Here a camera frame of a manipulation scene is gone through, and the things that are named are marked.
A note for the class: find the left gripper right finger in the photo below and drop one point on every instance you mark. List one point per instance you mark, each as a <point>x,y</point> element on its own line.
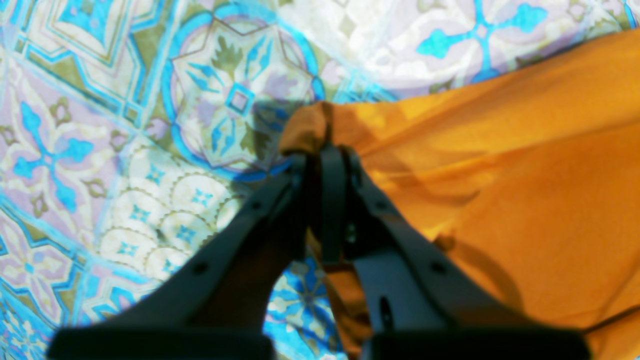
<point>421,306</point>

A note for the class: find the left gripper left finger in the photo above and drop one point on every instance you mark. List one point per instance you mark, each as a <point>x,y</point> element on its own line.
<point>214,307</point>

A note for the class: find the orange T-shirt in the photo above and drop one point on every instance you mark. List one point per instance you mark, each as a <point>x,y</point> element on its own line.
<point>529,181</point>

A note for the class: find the patterned blue tablecloth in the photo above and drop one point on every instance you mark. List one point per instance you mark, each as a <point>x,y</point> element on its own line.
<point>132,130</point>

